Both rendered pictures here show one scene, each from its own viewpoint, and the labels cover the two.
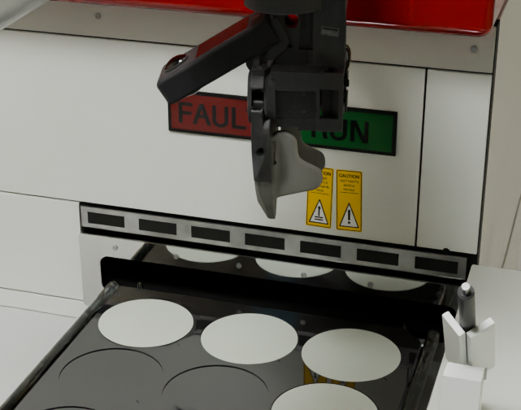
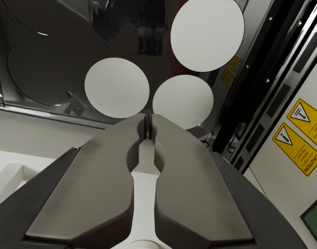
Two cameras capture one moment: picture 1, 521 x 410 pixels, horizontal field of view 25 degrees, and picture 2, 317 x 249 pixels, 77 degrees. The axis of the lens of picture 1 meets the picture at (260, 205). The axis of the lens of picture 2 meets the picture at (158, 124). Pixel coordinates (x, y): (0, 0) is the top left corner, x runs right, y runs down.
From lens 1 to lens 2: 1.04 m
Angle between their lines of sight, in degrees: 69
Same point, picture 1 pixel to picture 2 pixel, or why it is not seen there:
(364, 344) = (194, 111)
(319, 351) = (187, 86)
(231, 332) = (216, 20)
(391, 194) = (279, 182)
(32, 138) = not seen: outside the picture
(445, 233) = not seen: hidden behind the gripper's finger
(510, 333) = (148, 196)
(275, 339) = (203, 56)
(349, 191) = (300, 152)
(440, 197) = not seen: hidden behind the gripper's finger
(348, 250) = (266, 121)
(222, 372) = (159, 17)
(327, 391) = (140, 91)
